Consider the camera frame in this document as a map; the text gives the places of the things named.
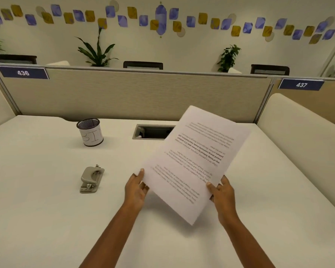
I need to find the small-leaf bushy green plant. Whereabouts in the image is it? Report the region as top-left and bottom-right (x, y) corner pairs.
(217, 44), (242, 73)

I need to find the person's right hand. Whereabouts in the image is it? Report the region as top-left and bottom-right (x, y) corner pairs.
(206, 175), (239, 227)

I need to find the black mesh cup white label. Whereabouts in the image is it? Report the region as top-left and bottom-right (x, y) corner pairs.
(76, 118), (104, 147)

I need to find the tall broad-leaf green plant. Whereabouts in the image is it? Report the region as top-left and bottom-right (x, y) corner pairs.
(75, 27), (119, 67)

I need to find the blue desk number sign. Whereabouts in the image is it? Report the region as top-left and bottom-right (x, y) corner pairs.
(0, 66), (50, 80)
(278, 79), (325, 91)

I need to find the grey hole punch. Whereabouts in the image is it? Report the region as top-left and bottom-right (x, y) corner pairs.
(79, 165), (105, 194)

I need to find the black office chair back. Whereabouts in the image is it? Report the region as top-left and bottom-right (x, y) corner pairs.
(123, 61), (164, 70)
(250, 64), (290, 76)
(0, 54), (37, 65)

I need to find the person's left hand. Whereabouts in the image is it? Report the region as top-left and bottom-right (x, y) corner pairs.
(124, 169), (150, 213)

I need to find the person's right forearm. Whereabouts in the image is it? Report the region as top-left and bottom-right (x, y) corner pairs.
(220, 217), (277, 268)

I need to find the beige fabric partition panel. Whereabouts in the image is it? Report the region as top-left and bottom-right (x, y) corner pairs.
(0, 62), (275, 124)

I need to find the grey desk cable box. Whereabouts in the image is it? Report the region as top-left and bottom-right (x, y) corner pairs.
(132, 124), (176, 141)

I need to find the row of blue yellow cards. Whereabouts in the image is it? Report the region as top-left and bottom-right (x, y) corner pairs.
(0, 0), (335, 45)

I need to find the tan fabric partition panel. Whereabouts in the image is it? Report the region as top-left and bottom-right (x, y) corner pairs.
(253, 76), (335, 127)

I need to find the person's left forearm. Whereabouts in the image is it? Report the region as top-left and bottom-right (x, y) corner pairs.
(79, 203), (142, 268)

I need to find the white printed paper sheet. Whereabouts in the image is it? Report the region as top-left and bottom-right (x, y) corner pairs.
(141, 105), (252, 226)

